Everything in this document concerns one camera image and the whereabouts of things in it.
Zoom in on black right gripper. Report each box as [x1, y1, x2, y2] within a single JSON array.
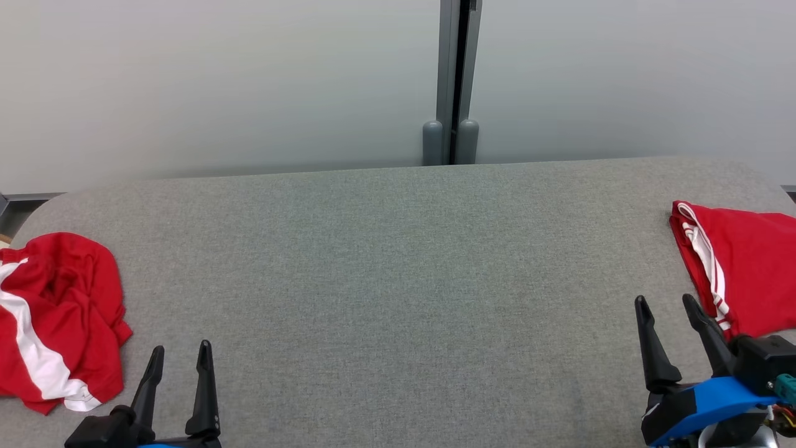
[[634, 293, 738, 447]]

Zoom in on red white sports shorts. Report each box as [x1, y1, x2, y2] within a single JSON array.
[[0, 232, 134, 416]]

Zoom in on blue right camera bracket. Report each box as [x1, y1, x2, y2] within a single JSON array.
[[647, 376, 779, 447]]

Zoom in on grey cylindrical post foot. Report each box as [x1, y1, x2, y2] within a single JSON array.
[[456, 118, 480, 165], [423, 120, 445, 166]]

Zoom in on grey metal partition post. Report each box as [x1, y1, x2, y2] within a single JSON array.
[[435, 0, 484, 166]]

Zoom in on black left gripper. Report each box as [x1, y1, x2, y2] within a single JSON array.
[[64, 339, 222, 448]]

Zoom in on red white basketball jersey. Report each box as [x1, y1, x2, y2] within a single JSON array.
[[669, 200, 796, 340]]

